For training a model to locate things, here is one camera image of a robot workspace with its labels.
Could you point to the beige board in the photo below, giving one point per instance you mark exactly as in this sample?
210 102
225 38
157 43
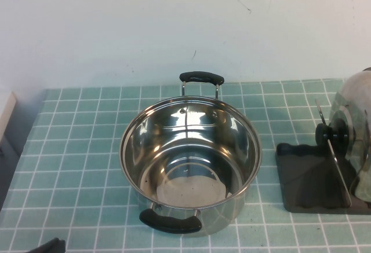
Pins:
7 111

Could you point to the green checked tablecloth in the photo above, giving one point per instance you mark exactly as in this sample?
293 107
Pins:
72 148

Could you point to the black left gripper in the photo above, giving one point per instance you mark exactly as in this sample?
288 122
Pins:
49 247

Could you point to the stainless steel pot lid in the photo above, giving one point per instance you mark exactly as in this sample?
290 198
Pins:
350 105

